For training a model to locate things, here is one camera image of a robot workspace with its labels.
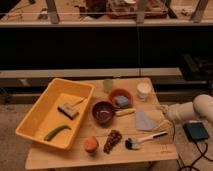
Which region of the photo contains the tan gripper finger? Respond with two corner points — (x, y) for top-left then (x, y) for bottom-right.
(153, 119), (172, 132)

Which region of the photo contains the dark grape bunch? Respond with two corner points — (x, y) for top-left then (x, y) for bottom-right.
(103, 130), (122, 154)

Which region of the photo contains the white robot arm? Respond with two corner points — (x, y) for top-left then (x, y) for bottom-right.
(156, 94), (213, 126)

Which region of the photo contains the white paper cup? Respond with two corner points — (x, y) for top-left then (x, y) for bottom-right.
(137, 82), (151, 100)

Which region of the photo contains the green plastic cup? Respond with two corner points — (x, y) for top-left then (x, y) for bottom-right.
(103, 79), (113, 93)

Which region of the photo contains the blue cloth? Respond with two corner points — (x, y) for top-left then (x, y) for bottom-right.
(135, 109), (157, 131)

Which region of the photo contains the yellow corn cob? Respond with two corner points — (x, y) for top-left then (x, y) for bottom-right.
(115, 108), (135, 117)

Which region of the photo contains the wooden table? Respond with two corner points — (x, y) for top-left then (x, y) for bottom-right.
(25, 78), (177, 170)

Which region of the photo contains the blue sponge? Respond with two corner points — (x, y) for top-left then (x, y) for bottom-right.
(115, 96), (130, 108)

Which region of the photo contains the orange bowl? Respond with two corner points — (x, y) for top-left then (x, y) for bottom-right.
(108, 88), (133, 108)

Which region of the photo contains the dark purple bowl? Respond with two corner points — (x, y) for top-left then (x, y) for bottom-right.
(92, 101), (115, 125)

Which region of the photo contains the orange toy fruit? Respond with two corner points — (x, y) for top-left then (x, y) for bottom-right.
(84, 136), (99, 153)

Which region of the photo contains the wooden scrub brush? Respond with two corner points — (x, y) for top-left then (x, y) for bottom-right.
(57, 98), (85, 120)

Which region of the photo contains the yellow plastic tub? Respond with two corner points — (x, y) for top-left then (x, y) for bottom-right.
(16, 78), (94, 150)

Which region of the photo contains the white handled dish brush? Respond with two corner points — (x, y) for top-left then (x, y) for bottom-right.
(125, 131), (168, 150)

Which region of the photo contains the black cable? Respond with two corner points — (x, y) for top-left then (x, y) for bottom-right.
(171, 121), (213, 171)

